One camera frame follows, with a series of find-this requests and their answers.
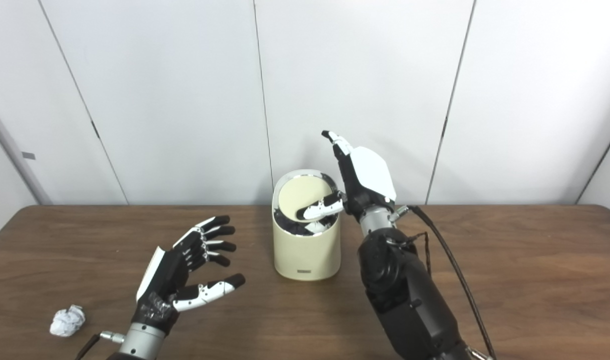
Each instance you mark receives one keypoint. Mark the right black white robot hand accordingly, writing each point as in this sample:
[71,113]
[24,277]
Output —
[367,175]

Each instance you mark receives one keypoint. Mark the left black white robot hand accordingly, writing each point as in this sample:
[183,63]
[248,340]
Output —
[165,280]

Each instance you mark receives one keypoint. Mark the cream-colored bin body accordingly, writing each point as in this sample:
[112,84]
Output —
[305,255]

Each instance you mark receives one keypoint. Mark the cream round bin lid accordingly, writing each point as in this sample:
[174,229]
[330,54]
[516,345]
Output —
[300,195]

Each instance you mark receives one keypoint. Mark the white paper ball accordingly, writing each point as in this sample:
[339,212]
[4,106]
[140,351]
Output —
[67,321]

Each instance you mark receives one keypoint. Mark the black bin liner bag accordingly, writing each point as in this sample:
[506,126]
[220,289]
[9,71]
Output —
[290,226]

